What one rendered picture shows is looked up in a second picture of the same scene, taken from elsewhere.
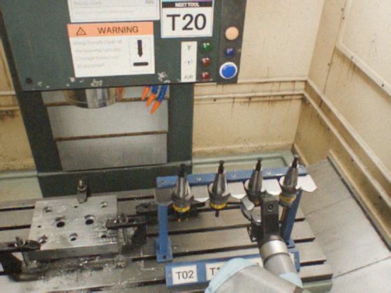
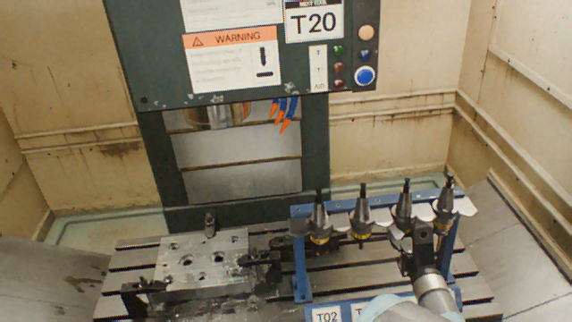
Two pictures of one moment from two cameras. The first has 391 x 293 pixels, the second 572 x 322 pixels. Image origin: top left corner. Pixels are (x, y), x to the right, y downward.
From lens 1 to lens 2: 5 cm
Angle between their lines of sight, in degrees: 7
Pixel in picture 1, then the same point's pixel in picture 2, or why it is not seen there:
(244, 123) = (387, 144)
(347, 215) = (516, 244)
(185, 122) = (321, 145)
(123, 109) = (252, 134)
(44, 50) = (159, 65)
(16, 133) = (140, 166)
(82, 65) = (200, 80)
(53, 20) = (167, 31)
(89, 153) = (216, 184)
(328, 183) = (490, 208)
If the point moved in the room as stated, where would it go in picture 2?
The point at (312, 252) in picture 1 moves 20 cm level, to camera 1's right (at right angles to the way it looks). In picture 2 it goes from (476, 289) to (545, 290)
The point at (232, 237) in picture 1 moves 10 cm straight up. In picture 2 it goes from (381, 273) to (382, 250)
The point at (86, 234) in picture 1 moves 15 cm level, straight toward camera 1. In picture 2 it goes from (214, 272) to (223, 312)
